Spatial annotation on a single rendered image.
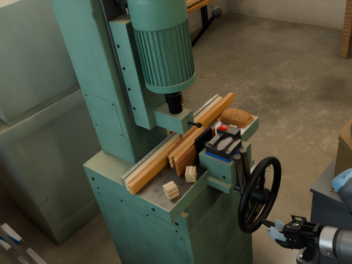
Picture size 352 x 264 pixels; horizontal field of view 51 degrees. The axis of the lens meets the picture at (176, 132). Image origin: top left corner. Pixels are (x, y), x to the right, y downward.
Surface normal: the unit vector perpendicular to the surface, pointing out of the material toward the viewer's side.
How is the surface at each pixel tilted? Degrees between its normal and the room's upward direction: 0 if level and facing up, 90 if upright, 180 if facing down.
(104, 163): 0
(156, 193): 0
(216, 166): 90
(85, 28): 90
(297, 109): 0
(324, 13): 90
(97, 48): 90
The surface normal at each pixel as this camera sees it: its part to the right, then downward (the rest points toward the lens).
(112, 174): -0.14, -0.79
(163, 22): 0.18, 0.57
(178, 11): 0.74, 0.31
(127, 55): -0.62, 0.54
